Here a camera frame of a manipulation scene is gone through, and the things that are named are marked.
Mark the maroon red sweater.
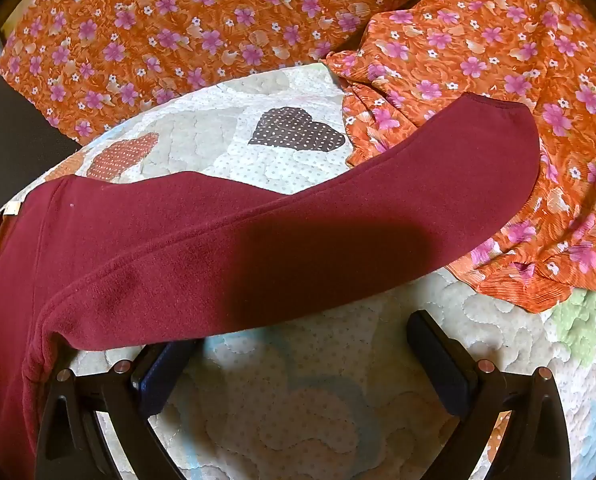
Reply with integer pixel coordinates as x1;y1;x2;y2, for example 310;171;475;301
0;93;540;479

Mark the white heart patterned quilt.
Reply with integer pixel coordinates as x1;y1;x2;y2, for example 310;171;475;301
0;64;596;479

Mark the orange floral bed sheet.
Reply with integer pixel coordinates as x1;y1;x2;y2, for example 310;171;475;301
0;0;596;312

